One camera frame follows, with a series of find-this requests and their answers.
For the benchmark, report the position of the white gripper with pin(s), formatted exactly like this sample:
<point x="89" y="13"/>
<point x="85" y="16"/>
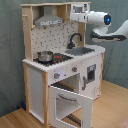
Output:
<point x="80" y="17"/>

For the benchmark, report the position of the white microwave door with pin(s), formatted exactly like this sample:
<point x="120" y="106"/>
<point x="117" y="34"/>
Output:
<point x="75" y="9"/>

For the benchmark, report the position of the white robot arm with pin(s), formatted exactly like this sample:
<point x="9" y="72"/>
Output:
<point x="101" y="22"/>

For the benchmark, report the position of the wooden toy kitchen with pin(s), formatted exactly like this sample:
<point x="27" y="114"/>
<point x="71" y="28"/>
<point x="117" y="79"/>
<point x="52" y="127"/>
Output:
<point x="55" y="38"/>

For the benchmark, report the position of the microwave keypad panel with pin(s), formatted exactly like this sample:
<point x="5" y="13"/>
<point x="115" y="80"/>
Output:
<point x="85" y="7"/>

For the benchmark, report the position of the grey range hood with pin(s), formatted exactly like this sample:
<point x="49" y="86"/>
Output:
<point x="48" y="18"/>

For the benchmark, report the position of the black faucet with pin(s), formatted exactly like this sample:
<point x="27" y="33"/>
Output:
<point x="71" y="43"/>

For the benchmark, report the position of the grey sink basin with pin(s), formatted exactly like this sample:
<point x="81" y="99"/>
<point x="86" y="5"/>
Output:
<point x="79" y="51"/>

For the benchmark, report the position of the black stovetop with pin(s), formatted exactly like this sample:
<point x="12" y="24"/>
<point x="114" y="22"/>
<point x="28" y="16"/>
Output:
<point x="57" y="58"/>

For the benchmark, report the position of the silver cooking pot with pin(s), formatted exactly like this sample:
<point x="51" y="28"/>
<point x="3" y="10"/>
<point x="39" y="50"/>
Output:
<point x="45" y="56"/>

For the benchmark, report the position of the right red stove knob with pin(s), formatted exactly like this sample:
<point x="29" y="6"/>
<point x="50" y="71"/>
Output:
<point x="74" y="69"/>

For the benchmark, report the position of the red stove knob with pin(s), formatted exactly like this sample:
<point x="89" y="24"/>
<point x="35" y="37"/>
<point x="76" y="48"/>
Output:
<point x="74" y="69"/>
<point x="56" y="75"/>

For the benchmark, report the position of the grey ice dispenser panel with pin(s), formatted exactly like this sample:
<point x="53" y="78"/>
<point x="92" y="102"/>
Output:
<point x="91" y="73"/>

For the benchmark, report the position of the left red stove knob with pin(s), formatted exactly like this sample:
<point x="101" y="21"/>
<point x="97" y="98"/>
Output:
<point x="56" y="75"/>

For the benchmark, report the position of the white oven door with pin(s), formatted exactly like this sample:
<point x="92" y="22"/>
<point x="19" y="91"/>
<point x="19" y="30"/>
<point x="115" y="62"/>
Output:
<point x="63" y="102"/>

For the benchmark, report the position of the grey fridge door handle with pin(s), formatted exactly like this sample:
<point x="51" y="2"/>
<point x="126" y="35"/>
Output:
<point x="84" y="83"/>

